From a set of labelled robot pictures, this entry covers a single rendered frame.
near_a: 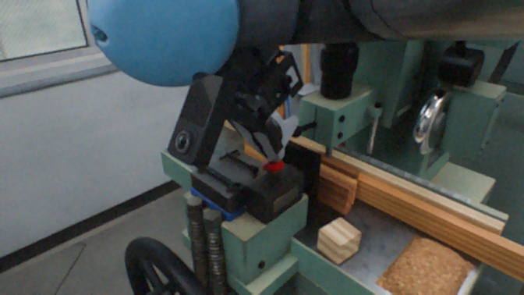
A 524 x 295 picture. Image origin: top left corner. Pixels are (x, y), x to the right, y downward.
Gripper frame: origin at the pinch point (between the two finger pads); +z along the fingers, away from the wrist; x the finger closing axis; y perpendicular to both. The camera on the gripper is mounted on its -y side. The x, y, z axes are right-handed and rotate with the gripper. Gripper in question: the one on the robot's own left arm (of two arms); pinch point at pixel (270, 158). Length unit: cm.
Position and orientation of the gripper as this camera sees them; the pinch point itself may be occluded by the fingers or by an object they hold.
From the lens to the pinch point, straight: 49.0
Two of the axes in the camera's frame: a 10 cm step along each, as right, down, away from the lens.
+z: 3.5, 5.7, 7.4
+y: 6.1, -7.4, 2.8
